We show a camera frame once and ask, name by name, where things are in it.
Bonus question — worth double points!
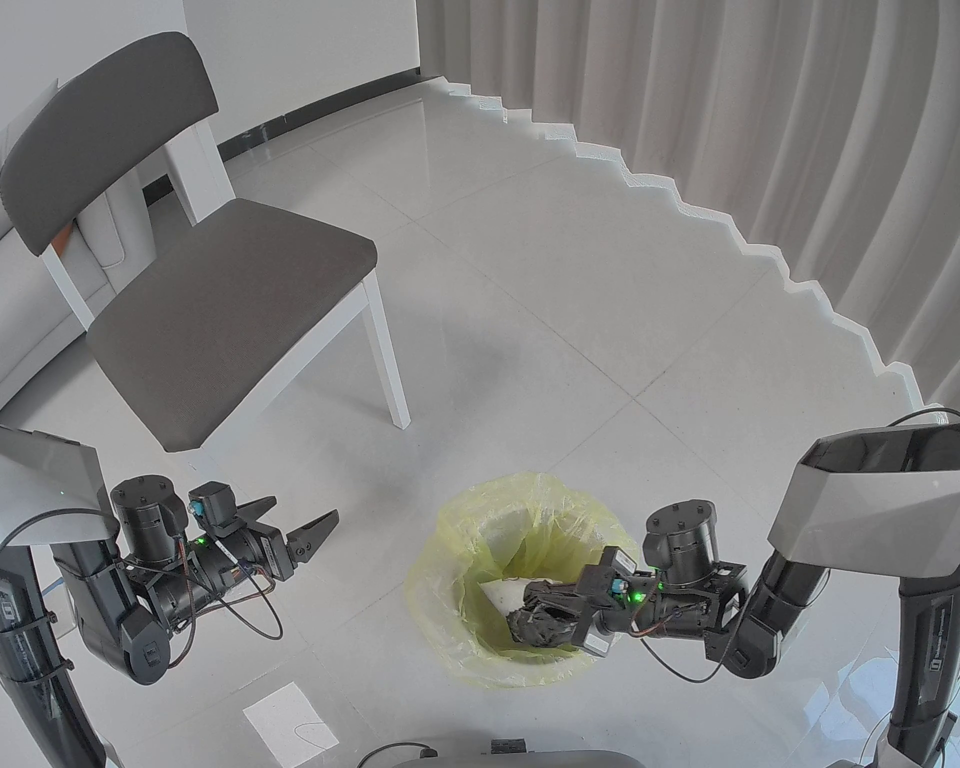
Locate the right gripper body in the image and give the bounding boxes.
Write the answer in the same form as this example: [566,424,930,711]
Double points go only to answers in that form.
[573,588,666,659]

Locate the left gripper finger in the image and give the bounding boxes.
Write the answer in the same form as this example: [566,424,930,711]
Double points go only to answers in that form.
[287,508,341,565]
[234,493,279,530]

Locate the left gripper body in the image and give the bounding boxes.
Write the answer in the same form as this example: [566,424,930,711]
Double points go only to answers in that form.
[187,519,300,603]

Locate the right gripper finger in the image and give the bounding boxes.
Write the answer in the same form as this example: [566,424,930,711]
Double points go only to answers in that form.
[522,579,588,610]

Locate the yellow plastic bag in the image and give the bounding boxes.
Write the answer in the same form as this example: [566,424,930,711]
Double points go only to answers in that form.
[405,470,646,690]

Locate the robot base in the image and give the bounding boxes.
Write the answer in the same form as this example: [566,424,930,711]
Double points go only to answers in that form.
[390,738,625,768]

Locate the white trash bin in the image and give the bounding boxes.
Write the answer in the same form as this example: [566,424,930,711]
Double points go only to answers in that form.
[438,504,639,669]

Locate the grey white chair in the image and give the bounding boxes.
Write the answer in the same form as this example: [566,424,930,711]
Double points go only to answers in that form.
[0,31,412,455]

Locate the white sofa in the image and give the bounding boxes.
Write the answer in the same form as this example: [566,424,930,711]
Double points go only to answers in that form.
[0,174,155,412]

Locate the white curtain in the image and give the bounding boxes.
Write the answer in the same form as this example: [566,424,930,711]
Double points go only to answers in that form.
[416,0,960,412]

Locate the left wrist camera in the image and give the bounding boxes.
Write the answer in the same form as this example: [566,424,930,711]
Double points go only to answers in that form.
[187,481,243,535]

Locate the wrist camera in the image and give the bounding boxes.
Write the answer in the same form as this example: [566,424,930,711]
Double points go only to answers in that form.
[577,546,641,607]
[187,481,243,535]

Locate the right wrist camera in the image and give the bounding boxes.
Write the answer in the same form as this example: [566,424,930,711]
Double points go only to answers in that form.
[577,546,641,607]

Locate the black cable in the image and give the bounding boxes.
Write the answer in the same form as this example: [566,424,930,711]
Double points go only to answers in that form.
[0,507,115,553]
[639,592,744,684]
[883,406,960,431]
[221,577,285,641]
[360,741,438,768]

